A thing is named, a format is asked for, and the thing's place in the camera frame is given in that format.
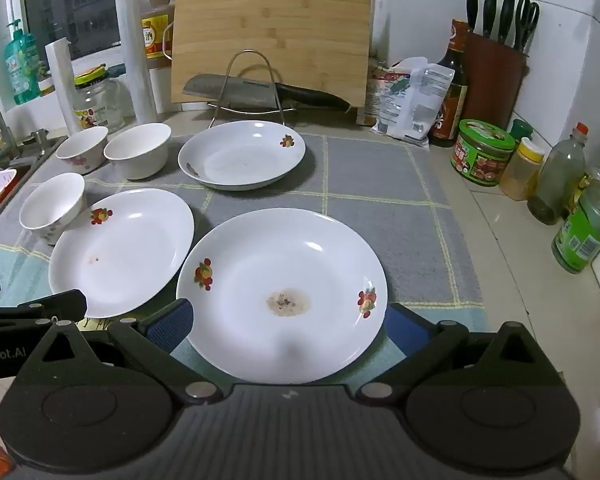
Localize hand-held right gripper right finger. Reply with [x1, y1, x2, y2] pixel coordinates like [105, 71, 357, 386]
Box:
[356, 304, 567, 405]

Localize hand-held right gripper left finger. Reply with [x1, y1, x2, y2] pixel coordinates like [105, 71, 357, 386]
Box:
[30, 297, 231, 407]

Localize stack of white plates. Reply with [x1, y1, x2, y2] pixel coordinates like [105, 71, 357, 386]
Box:
[48, 188, 196, 319]

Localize white floral bowl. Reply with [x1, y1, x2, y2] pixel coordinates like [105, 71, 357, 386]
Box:
[103, 122, 172, 181]
[19, 172, 86, 246]
[55, 126, 110, 175]

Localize white fruit-print plate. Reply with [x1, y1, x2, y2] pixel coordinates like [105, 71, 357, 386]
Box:
[178, 120, 307, 191]
[176, 208, 388, 384]

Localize grey checked mat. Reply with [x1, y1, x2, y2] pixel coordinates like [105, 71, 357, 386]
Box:
[0, 132, 486, 366]

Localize green-lidded sauce jar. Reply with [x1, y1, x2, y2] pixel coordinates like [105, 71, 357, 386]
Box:
[450, 119, 517, 189]

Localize yellow-lidded spice jar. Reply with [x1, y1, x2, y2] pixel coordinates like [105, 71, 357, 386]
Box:
[498, 137, 546, 202]

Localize green-labelled plastic bottle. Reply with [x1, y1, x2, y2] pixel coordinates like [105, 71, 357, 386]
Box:
[551, 175, 600, 275]

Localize green-lidded glass jar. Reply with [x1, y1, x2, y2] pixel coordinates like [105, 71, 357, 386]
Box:
[73, 64, 126, 131]

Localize short plastic wrap roll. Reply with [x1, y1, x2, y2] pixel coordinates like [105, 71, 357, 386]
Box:
[45, 40, 84, 134]

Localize green dish soap bottle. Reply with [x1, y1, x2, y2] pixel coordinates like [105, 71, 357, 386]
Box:
[5, 19, 41, 106]

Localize white seasoning bag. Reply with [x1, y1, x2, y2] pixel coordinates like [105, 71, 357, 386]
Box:
[375, 58, 456, 151]

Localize dark soy sauce bottle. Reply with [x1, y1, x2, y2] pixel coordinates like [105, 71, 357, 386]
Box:
[429, 19, 469, 149]

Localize green-capped small bottle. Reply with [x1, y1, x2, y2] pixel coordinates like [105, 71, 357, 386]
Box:
[510, 119, 534, 144]

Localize red and white bag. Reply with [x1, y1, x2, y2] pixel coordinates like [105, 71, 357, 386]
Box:
[364, 62, 412, 127]

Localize tall plastic wrap roll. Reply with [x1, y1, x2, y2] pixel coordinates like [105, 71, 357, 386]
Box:
[114, 0, 157, 126]

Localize brown knife block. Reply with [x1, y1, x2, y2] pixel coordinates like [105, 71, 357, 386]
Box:
[462, 31, 529, 132]

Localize window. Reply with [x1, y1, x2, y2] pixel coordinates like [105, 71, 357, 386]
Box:
[22, 0, 137, 64]

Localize brown cooking wine jug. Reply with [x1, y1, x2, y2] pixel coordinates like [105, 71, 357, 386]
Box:
[140, 0, 177, 69]

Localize bamboo cutting board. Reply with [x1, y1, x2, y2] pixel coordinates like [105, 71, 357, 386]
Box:
[171, 0, 374, 112]

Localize black-handled cleaver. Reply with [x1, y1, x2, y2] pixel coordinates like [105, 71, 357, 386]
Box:
[182, 73, 352, 113]

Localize metal wire rack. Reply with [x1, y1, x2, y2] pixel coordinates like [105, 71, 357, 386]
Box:
[207, 49, 301, 131]

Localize black-handled scissors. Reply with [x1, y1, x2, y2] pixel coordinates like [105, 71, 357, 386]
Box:
[513, 0, 541, 54]

